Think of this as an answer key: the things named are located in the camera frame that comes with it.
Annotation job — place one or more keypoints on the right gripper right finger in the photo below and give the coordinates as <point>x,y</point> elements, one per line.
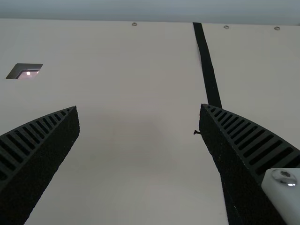
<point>234,152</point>

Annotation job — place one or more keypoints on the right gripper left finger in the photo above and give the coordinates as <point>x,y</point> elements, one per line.
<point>35,164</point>

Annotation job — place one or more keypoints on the black strip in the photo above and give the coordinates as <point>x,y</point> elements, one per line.
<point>208,70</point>

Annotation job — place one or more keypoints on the small square scanner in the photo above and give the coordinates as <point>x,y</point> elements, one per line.
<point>25,72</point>

